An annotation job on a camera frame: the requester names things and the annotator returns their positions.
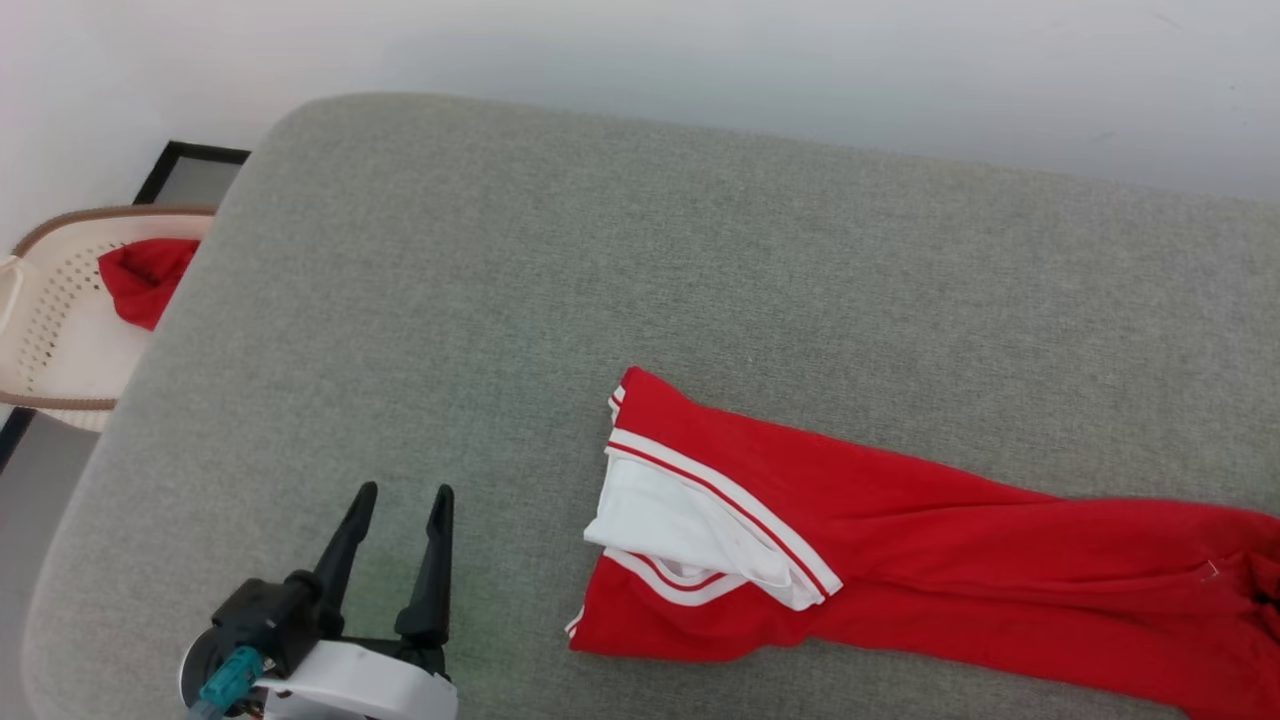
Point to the grey fabric sofa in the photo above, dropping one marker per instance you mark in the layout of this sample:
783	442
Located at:
600	280

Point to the cream perforated laundry basket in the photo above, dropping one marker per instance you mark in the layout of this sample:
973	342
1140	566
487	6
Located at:
60	330

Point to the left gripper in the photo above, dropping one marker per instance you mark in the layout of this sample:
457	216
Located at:
360	685

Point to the black framed grey panel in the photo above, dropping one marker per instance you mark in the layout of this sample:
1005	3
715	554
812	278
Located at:
190	175

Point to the red and white shirt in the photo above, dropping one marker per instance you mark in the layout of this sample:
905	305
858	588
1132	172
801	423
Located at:
950	560

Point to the plain red cloth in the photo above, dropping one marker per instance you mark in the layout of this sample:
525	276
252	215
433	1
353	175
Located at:
145	280

